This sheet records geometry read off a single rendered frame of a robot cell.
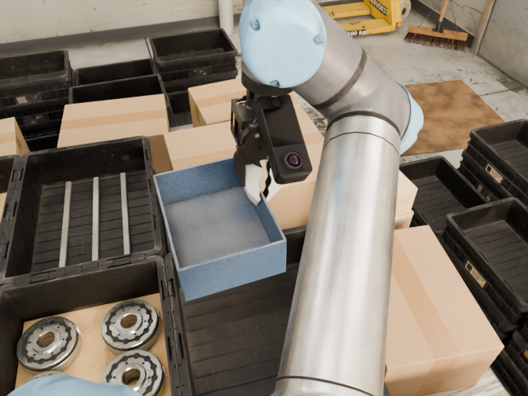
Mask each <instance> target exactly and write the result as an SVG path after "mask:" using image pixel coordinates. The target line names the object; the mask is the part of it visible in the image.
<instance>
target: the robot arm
mask: <svg viewBox="0 0 528 396"><path fill-rule="evenodd" d="M239 41H240V48H239V49H237V52H236V53H237V56H238V57H241V63H240V67H241V70H242V71H241V83H242V85H243V86H244V87H245V88H246V89H247V93H246V95H243V97H242V98H232V99H231V118H230V130H231V132H232V135H233V137H234V139H235V142H236V151H235V152H234V154H233V164H234V167H235V170H236V173H237V175H238V177H239V179H240V182H241V184H242V186H243V187H244V190H245V192H246V193H247V197H248V198H249V200H250V201H251V202H252V203H253V204H254V205H256V206H258V205H259V204H260V202H261V197H260V195H259V193H260V191H261V187H260V184H259V181H260V179H261V177H262V176H263V168H262V165H261V163H260V160H266V161H265V165H266V173H267V179H266V180H265V184H266V187H265V189H264V191H263V192H262V193H263V195H264V196H265V198H266V200H267V202H268V201H269V200H270V199H271V198H272V197H273V196H274V195H275V194H276V193H277V192H278V190H279V189H280V188H281V186H282V185H284V184H289V183H294V182H302V181H305V180H306V179H307V177H308V176H309V175H310V173H311V172H312V170H313V168H312V164H311V162H310V158H309V154H308V152H307V149H306V144H305V141H304V138H303V134H302V131H301V128H300V125H299V121H298V118H297V115H296V112H295V108H294V105H293V102H292V98H291V96H290V95H289V93H291V92H292V91H293V90H294V91H295V92H296V93H297V94H298V95H299V96H300V97H301V98H303V99H304V100H305V101H306V102H308V103H309V104H310V105H311V106H312V107H314V108H315V109H316V110H317V111H319V112H320V113H321V114H322V115H323V116H324V117H325V118H326V119H327V120H328V124H327V129H326V132H325V136H324V144H323V148H322V152H321V159H320V163H319V167H318V172H317V180H316V184H315V188H314V192H313V199H312V204H311V208H310V215H309V220H308V224H307V228H306V235H305V240H304V244H303V248H302V255H301V260H300V264H299V271H298V276H297V280H296V284H295V291H294V295H293V300H292V305H291V312H290V316H289V320H288V327H287V331H286V336H285V340H284V348H283V352H282V356H281V360H280V368H279V372H278V376H277V384H276V388H275V391H274V392H273V393H272V394H271V395H270V396H383V384H384V373H385V361H386V349H387V328H388V317H389V305H390V293H391V272H392V260H393V249H394V227H395V215H396V204H397V193H398V171H399V160H400V155H401V154H402V153H403V152H405V151H406V150H407V149H408V148H409V147H410V146H411V145H412V144H413V143H414V142H415V141H416V139H417V133H418V132H419V131H420V130H421V129H422V127H423V124H424V115H423V112H422V110H421V108H420V106H419V105H418V104H417V103H416V102H415V101H414V100H413V99H412V97H411V95H410V93H409V91H408V90H407V89H406V88H405V87H404V86H403V85H402V84H401V83H399V82H396V81H395V80H394V79H393V78H392V77H391V76H390V75H389V74H388V73H387V72H386V71H385V70H384V69H383V68H382V67H381V66H380V65H379V64H378V63H377V62H376V61H375V60H374V59H373V58H372V57H371V56H370V55H369V54H368V53H367V52H366V51H365V50H364V49H362V48H361V46H360V45H359V44H358V43H357V42H356V41H355V40H354V39H353V38H352V37H351V36H350V35H349V34H348V33H347V32H346V31H345V30H344V29H343V28H342V27H341V26H340V25H339V24H338V23H337V22H336V21H335V20H334V19H332V18H331V17H330V16H329V15H328V14H327V13H326V12H325V11H324V10H323V9H322V8H321V7H320V6H319V5H318V3H317V2H316V0H243V11H242V14H241V17H240V23H239ZM241 101H246V102H241ZM237 102H240V103H239V104H237ZM233 113H234V125H233ZM7 396H142V395H141V394H139V393H138V392H137V391H135V390H132V389H130V388H129V387H125V386H123V385H120V384H116V383H95V382H92V381H89V380H85V379H80V378H78V377H74V376H68V375H50V376H43V377H39V378H37V379H33V380H31V381H29V382H27V383H25V384H23V385H22V386H20V387H18V388H17V389H16V390H14V391H12V392H11V393H9V394H8V395H7Z"/></svg>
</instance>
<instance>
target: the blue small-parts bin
mask: <svg viewBox="0 0 528 396"><path fill-rule="evenodd" d="M153 179H154V182H155V186H156V191H157V195H158V198H159V204H160V207H161V210H162V213H163V219H164V222H165V226H166V229H167V235H168V238H169V241H170V247H171V250H172V253H173V256H174V262H175V265H176V269H177V272H178V278H179V280H180V284H181V289H182V293H183V296H184V300H185V301H186V302H187V301H189V300H193V299H197V298H200V297H203V296H205V295H210V294H213V293H216V292H220V291H224V290H226V289H229V288H234V287H236V286H240V285H242V284H247V283H250V282H252V281H257V280H260V279H263V278H266V277H271V276H273V275H276V274H279V273H283V272H285V271H286V247H287V240H286V238H285V236H284V234H283V232H282V230H281V228H280V226H279V224H278V222H277V220H276V218H275V216H274V214H273V212H272V210H271V208H270V206H269V204H268V202H267V200H266V198H265V196H264V195H263V193H262V190H261V191H260V193H259V195H260V197H261V202H260V204H259V205H258V206H256V205H254V204H253V203H252V202H251V201H250V200H249V198H248V196H247V193H246V192H245V190H244V187H243V186H242V184H241V182H240V179H239V177H238V175H237V172H236V170H235V167H234V164H233V156H232V157H229V158H225V159H219V160H215V161H211V162H208V163H202V164H198V165H195V166H191V167H185V168H181V169H177V170H171V171H168V172H164V173H160V174H154V175H153Z"/></svg>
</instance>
